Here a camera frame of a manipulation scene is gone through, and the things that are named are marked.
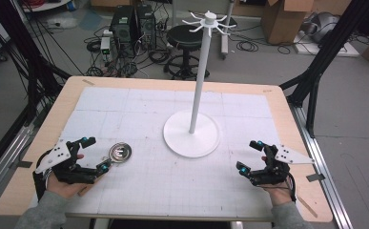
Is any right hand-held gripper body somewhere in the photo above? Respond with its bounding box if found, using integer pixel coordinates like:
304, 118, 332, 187
249, 143, 316, 188

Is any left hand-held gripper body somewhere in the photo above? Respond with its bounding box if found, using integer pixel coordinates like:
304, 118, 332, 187
33, 138, 98, 185

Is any person's right hand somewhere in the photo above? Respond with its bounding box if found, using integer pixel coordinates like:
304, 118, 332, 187
260, 176, 295, 207

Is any person's left hand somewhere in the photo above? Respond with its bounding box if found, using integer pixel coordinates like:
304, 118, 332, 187
46, 174, 93, 200

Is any thin wooden stick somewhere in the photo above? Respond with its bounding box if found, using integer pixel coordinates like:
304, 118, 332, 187
296, 195, 319, 219

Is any white hook stand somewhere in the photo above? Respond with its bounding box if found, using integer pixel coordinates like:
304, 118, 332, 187
162, 10, 237, 159

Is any white grid mat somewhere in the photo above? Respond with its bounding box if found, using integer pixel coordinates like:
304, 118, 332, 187
29, 86, 304, 222

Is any white power box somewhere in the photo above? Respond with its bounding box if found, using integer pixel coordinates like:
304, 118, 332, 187
99, 35, 112, 62

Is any white pole stand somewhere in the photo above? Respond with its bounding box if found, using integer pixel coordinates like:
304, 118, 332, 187
219, 0, 237, 60

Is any black computer tower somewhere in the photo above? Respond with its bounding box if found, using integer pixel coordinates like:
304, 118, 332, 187
136, 3, 158, 51
109, 5, 139, 54

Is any large open cardboard box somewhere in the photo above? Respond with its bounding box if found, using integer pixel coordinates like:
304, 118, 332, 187
260, 0, 314, 46

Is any white flat board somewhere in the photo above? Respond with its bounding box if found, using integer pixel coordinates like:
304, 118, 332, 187
292, 31, 360, 58

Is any black round stool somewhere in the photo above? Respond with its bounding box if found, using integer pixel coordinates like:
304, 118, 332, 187
163, 24, 211, 81

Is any grey rounded device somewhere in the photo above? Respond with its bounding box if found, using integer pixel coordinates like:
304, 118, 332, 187
305, 11, 341, 44

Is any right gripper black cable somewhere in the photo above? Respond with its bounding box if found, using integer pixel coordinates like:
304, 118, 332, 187
282, 173, 298, 203

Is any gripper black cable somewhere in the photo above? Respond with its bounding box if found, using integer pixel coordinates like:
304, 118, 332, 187
32, 149, 54, 202
282, 173, 298, 203

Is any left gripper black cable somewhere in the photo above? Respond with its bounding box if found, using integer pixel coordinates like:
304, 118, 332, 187
32, 149, 54, 202

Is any aluminium rail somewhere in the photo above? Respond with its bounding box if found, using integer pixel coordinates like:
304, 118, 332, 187
0, 123, 36, 208
288, 103, 355, 229

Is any black metal frame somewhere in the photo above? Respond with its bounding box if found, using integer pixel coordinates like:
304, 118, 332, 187
279, 0, 369, 138
0, 0, 72, 128

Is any coiled black cable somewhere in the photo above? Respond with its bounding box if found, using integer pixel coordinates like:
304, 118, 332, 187
236, 40, 259, 53

